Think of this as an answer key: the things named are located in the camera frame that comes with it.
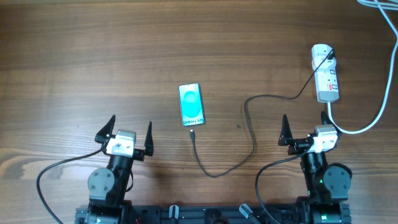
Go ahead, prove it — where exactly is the white charger plug adapter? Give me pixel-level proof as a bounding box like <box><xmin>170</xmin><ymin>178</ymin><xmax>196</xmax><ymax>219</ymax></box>
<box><xmin>312</xmin><ymin>53</ymin><xmax>336</xmax><ymax>71</ymax></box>

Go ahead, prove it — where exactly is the white cables top right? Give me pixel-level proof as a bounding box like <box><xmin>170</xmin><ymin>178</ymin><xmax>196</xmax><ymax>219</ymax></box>
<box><xmin>356</xmin><ymin>0</ymin><xmax>398</xmax><ymax>12</ymax></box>

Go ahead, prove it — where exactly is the black USB charging cable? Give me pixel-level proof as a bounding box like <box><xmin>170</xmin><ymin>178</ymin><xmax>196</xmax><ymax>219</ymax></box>
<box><xmin>189</xmin><ymin>48</ymin><xmax>336</xmax><ymax>179</ymax></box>

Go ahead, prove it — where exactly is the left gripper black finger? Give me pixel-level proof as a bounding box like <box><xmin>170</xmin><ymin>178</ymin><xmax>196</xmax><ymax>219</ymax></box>
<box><xmin>95</xmin><ymin>114</ymin><xmax>116</xmax><ymax>139</ymax></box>
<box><xmin>144</xmin><ymin>121</ymin><xmax>154</xmax><ymax>156</ymax></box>

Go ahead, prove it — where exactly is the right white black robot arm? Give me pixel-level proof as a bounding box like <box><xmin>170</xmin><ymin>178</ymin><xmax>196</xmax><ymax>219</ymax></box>
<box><xmin>278</xmin><ymin>112</ymin><xmax>353</xmax><ymax>224</ymax></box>

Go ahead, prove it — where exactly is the left black camera cable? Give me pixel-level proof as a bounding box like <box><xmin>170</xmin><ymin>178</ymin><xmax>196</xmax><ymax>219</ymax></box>
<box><xmin>36</xmin><ymin>148</ymin><xmax>108</xmax><ymax>224</ymax></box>

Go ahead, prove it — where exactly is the white power strip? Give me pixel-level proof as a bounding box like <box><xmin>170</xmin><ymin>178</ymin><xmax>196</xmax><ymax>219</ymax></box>
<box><xmin>312</xmin><ymin>44</ymin><xmax>340</xmax><ymax>103</ymax></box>

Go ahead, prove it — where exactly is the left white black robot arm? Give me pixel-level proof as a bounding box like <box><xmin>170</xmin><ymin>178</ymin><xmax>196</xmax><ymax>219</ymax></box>
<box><xmin>75</xmin><ymin>115</ymin><xmax>154</xmax><ymax>224</ymax></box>

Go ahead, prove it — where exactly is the white power strip cord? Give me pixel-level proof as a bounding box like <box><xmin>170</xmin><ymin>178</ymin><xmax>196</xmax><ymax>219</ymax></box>
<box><xmin>326</xmin><ymin>0</ymin><xmax>398</xmax><ymax>135</ymax></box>

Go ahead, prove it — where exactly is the turquoise screen Galaxy smartphone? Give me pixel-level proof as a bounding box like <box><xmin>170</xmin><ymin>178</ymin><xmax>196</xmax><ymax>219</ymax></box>
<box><xmin>178</xmin><ymin>83</ymin><xmax>205</xmax><ymax>127</ymax></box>

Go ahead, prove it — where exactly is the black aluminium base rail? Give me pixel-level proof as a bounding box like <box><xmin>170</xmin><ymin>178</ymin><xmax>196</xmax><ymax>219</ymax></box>
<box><xmin>75</xmin><ymin>202</ymin><xmax>352</xmax><ymax>224</ymax></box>

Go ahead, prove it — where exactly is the black camera cable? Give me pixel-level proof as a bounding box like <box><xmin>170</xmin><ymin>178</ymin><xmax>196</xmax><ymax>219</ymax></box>
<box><xmin>254</xmin><ymin>144</ymin><xmax>315</xmax><ymax>224</ymax></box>
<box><xmin>36</xmin><ymin>148</ymin><xmax>108</xmax><ymax>224</ymax></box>

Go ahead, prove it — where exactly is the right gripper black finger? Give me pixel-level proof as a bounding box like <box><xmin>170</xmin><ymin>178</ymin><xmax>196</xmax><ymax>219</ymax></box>
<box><xmin>321</xmin><ymin>111</ymin><xmax>342</xmax><ymax>134</ymax></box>
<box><xmin>278</xmin><ymin>114</ymin><xmax>293</xmax><ymax>146</ymax></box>

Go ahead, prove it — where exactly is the right black camera cable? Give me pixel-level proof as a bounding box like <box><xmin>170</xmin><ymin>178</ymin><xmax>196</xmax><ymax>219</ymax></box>
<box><xmin>254</xmin><ymin>144</ymin><xmax>315</xmax><ymax>224</ymax></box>

